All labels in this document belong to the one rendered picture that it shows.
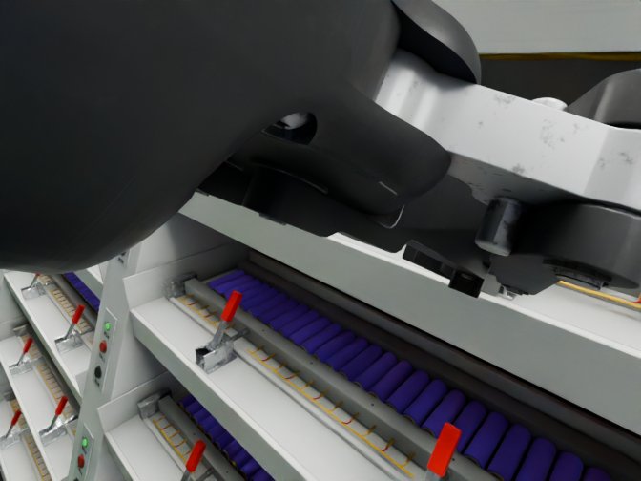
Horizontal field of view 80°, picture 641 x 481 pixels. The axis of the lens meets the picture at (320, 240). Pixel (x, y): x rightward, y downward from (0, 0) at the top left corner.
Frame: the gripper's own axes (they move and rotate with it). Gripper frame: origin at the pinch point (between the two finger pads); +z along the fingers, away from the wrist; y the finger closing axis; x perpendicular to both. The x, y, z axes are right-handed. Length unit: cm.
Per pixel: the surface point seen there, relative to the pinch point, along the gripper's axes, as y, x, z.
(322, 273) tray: -13.8, -4.8, 8.7
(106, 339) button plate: -49, -28, 11
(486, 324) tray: 0.5, -3.2, 7.8
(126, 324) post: -45, -24, 11
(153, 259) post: -44.7, -13.5, 11.1
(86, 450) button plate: -49, -47, 15
